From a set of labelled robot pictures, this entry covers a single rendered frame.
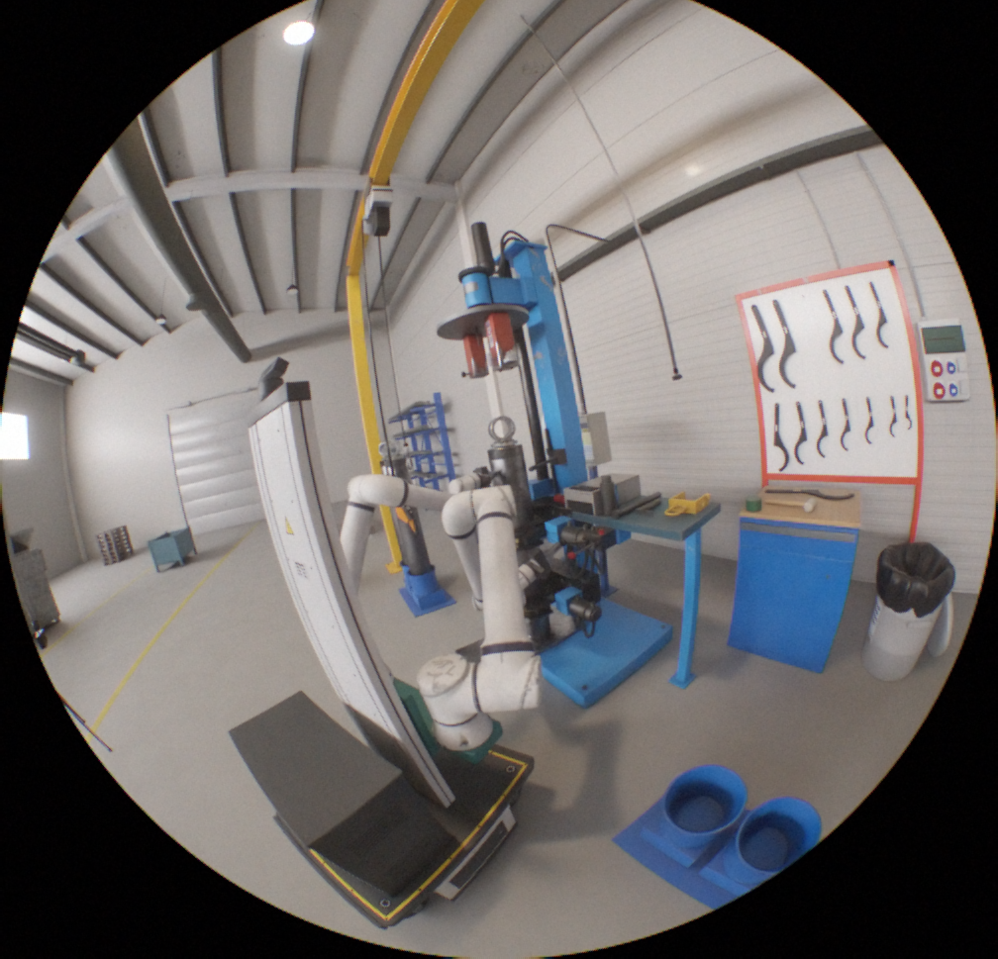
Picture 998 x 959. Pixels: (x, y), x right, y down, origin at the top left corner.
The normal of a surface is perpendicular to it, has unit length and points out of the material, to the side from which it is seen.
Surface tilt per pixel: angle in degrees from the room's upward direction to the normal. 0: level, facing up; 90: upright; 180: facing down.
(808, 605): 90
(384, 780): 0
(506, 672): 43
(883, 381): 90
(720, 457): 90
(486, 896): 0
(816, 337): 90
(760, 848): 0
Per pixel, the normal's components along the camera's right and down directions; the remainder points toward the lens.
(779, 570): -0.86, 0.20
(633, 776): -0.17, -0.98
